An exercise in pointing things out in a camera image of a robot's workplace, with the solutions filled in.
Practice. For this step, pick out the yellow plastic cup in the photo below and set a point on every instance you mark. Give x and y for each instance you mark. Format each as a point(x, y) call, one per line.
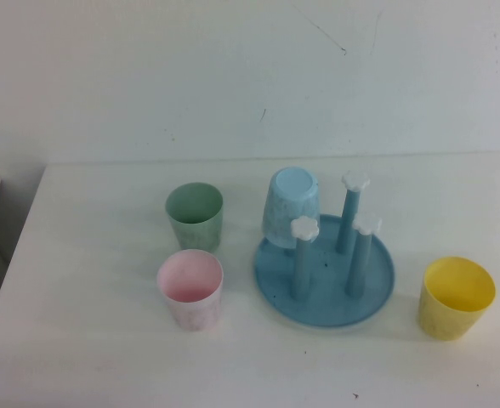
point(441, 323)

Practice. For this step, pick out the light blue plastic cup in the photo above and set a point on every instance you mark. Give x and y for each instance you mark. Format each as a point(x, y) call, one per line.
point(290, 200)

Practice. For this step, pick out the green plastic cup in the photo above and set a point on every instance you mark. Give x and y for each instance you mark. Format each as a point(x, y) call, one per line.
point(199, 236)

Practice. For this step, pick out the pink plastic cup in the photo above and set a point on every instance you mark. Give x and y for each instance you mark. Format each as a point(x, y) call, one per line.
point(192, 312)

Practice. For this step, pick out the blue cup stand with pegs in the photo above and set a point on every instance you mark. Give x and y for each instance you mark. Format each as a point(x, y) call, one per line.
point(360, 306)

